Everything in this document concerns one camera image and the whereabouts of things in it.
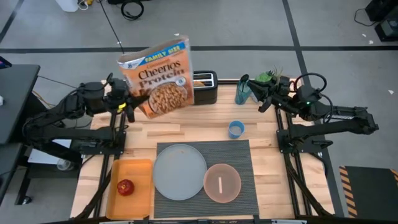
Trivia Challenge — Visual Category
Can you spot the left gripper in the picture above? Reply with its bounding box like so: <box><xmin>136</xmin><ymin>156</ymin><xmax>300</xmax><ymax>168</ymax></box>
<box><xmin>104</xmin><ymin>77</ymin><xmax>150</xmax><ymax>123</ymax></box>

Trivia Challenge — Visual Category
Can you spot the coiled black cable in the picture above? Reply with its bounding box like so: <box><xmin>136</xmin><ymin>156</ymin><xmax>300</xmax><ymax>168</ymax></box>
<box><xmin>120</xmin><ymin>0</ymin><xmax>145</xmax><ymax>21</ymax></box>

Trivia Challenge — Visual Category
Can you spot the blue cup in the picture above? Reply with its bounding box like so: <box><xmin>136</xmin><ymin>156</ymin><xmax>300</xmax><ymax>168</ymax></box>
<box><xmin>228</xmin><ymin>120</ymin><xmax>246</xmax><ymax>139</ymax></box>

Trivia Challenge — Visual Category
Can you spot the orange plastic tray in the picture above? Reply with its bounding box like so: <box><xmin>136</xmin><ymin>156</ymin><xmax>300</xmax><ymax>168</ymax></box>
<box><xmin>105</xmin><ymin>158</ymin><xmax>154</xmax><ymax>220</ymax></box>

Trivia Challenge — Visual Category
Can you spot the red apple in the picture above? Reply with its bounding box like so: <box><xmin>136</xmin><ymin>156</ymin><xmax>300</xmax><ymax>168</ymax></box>
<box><xmin>116</xmin><ymin>179</ymin><xmax>136</xmax><ymax>197</ymax></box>

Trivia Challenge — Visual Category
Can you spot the grey round plate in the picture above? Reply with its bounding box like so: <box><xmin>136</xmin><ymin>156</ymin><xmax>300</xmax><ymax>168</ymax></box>
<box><xmin>152</xmin><ymin>143</ymin><xmax>208</xmax><ymax>202</ymax></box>

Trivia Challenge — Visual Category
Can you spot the green succulent in white pot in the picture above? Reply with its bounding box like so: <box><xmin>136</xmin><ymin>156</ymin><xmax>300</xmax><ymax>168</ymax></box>
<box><xmin>250</xmin><ymin>65</ymin><xmax>284</xmax><ymax>103</ymax></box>

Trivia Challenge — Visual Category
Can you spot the grey woven placemat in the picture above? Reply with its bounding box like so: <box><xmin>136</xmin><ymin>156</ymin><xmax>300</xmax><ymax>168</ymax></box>
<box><xmin>153</xmin><ymin>139</ymin><xmax>260</xmax><ymax>219</ymax></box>

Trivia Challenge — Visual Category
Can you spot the black desk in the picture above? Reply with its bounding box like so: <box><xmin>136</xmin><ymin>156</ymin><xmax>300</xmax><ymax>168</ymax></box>
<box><xmin>0</xmin><ymin>63</ymin><xmax>41</xmax><ymax>205</ymax></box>

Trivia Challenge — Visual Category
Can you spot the Cheerios Protein cereal box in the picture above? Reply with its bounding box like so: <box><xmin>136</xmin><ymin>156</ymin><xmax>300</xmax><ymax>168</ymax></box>
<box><xmin>116</xmin><ymin>34</ymin><xmax>195</xmax><ymax>120</ymax></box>

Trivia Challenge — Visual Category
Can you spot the black toaster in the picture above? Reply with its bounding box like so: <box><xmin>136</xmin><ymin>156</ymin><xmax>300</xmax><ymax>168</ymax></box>
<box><xmin>192</xmin><ymin>70</ymin><xmax>218</xmax><ymax>106</ymax></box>

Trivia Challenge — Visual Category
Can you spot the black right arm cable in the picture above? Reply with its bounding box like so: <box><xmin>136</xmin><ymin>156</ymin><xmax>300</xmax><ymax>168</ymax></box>
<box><xmin>294</xmin><ymin>72</ymin><xmax>333</xmax><ymax>124</ymax></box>

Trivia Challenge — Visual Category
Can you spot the black mat with hazard stripes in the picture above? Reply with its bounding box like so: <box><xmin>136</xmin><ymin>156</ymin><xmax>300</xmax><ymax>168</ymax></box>
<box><xmin>338</xmin><ymin>165</ymin><xmax>398</xmax><ymax>219</ymax></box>

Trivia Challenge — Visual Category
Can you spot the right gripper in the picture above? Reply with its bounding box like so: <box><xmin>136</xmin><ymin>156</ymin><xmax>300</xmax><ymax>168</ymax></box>
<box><xmin>248</xmin><ymin>76</ymin><xmax>295</xmax><ymax>113</ymax></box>

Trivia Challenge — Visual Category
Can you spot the white paper sheet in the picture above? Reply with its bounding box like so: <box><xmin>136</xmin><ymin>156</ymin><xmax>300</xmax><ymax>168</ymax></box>
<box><xmin>27</xmin><ymin>139</ymin><xmax>73</xmax><ymax>166</ymax></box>

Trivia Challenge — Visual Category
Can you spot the clear plastic cup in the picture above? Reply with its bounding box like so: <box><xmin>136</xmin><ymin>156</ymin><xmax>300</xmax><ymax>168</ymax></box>
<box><xmin>57</xmin><ymin>157</ymin><xmax>76</xmax><ymax>172</ymax></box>

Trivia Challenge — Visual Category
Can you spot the black table frame rail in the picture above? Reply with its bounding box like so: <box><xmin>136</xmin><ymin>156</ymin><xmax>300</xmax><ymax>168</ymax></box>
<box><xmin>40</xmin><ymin>215</ymin><xmax>398</xmax><ymax>224</ymax></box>

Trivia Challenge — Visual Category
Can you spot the black equipment case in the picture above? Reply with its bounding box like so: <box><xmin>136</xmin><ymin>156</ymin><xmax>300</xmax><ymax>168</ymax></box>
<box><xmin>364</xmin><ymin>0</ymin><xmax>398</xmax><ymax>43</ymax></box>

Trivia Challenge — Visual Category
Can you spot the power strip with yellow plug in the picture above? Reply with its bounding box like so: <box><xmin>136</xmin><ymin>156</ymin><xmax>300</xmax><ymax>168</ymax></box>
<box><xmin>78</xmin><ymin>0</ymin><xmax>95</xmax><ymax>11</ymax></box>

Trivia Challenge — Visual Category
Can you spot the white trash bin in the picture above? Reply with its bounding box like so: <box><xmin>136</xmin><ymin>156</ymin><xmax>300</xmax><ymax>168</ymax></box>
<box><xmin>55</xmin><ymin>0</ymin><xmax>80</xmax><ymax>13</ymax></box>

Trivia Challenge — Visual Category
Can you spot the thin black hanging cable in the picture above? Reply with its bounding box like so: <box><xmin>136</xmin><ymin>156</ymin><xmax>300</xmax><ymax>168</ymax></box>
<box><xmin>98</xmin><ymin>0</ymin><xmax>126</xmax><ymax>54</ymax></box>

